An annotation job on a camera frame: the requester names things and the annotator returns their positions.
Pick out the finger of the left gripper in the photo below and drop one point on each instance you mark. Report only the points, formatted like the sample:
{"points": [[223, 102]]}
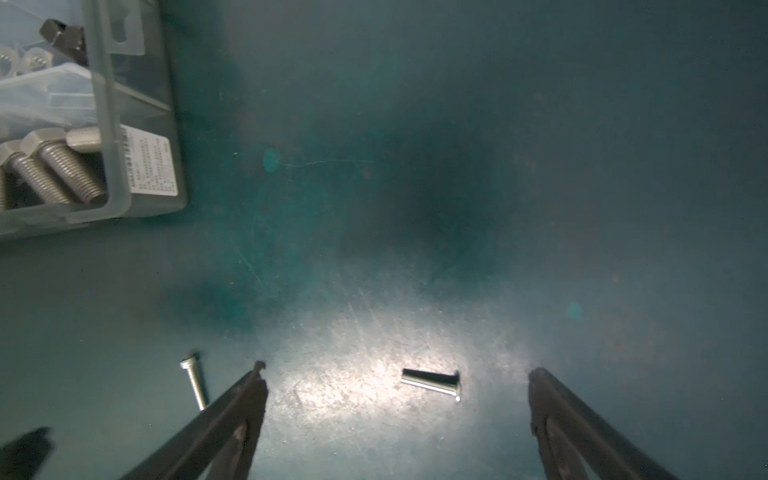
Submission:
{"points": [[23, 457]]}

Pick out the grey compartment organizer box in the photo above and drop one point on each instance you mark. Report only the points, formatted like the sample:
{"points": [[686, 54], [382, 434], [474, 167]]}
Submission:
{"points": [[125, 91]]}

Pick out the green table mat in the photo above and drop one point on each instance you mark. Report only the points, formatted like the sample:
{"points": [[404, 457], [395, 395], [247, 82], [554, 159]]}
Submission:
{"points": [[477, 186]]}

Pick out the small silver screw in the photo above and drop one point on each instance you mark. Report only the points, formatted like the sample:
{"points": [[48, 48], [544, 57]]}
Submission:
{"points": [[190, 365]]}

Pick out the silver nut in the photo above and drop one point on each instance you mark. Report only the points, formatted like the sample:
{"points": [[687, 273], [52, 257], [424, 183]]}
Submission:
{"points": [[36, 59], [9, 62]]}

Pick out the small black screw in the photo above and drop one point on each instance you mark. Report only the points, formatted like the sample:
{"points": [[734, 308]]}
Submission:
{"points": [[446, 384]]}

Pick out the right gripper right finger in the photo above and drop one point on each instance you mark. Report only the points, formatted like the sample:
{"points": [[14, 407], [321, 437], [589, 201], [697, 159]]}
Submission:
{"points": [[574, 440]]}

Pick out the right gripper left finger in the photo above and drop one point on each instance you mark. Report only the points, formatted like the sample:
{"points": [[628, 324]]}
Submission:
{"points": [[219, 442]]}

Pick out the black nut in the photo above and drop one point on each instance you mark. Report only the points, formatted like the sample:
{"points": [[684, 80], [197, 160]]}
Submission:
{"points": [[68, 40]]}

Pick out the silver hex bolt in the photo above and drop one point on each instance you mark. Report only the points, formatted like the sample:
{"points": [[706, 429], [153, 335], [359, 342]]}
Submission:
{"points": [[84, 140], [33, 173], [49, 145]]}

